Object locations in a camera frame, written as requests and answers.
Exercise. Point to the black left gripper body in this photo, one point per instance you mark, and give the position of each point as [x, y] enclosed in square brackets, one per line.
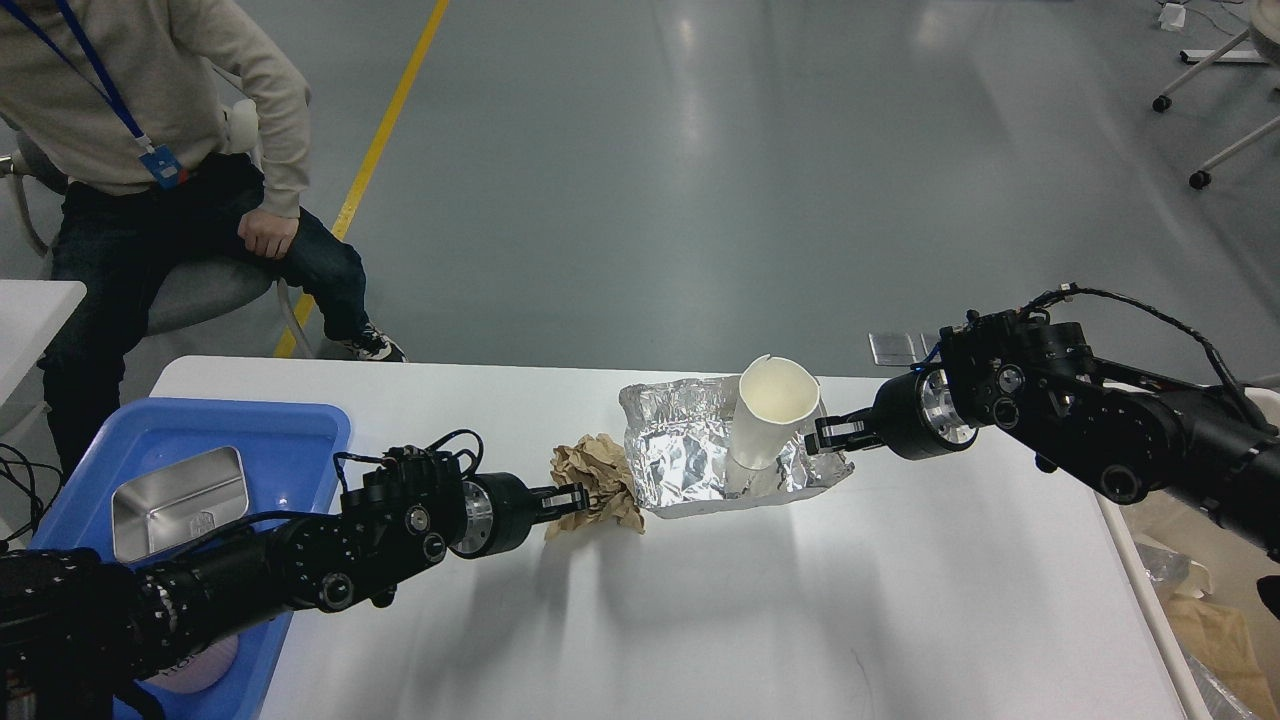
[498, 514]

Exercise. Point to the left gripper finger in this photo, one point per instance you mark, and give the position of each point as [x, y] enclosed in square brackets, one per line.
[572, 497]
[548, 511]

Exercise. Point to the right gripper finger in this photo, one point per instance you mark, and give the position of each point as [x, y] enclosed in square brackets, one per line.
[859, 421]
[829, 439]

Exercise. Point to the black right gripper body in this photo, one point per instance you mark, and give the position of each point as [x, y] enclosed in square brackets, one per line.
[914, 415]

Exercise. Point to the brown paper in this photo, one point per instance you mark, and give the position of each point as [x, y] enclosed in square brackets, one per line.
[600, 465]

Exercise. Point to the white paper cup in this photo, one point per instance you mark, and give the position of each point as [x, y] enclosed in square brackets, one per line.
[775, 396]

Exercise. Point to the aluminium foil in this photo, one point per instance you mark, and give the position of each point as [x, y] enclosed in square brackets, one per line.
[677, 443]

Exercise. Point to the metal rectangular tin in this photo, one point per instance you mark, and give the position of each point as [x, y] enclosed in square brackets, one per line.
[178, 503]

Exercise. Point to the pink mug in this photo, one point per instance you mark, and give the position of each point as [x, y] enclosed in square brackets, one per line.
[199, 671]

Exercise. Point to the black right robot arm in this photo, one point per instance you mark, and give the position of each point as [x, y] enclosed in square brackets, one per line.
[1122, 432]

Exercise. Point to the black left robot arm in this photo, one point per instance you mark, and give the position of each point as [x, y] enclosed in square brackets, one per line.
[79, 633]

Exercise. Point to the person's hand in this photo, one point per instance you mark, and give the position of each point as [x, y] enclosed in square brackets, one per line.
[266, 235]

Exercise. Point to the floor socket plate left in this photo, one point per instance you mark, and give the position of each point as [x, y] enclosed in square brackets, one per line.
[894, 348]

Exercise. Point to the floor socket plate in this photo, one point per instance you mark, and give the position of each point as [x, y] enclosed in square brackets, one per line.
[894, 348]
[928, 342]

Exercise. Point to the floor socket plate right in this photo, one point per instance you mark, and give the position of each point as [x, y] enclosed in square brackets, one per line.
[928, 342]

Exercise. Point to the blue plastic tray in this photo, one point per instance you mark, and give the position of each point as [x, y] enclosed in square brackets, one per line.
[286, 450]

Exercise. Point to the beige waste bin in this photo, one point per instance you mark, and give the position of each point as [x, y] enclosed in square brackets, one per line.
[1197, 583]

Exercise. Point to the grey office chair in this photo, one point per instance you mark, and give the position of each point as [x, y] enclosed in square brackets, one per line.
[194, 291]

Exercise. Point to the person in beige sweater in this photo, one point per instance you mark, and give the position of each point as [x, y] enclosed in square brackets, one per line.
[171, 120]

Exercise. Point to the white side table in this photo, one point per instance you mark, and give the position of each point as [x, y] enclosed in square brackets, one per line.
[32, 312]

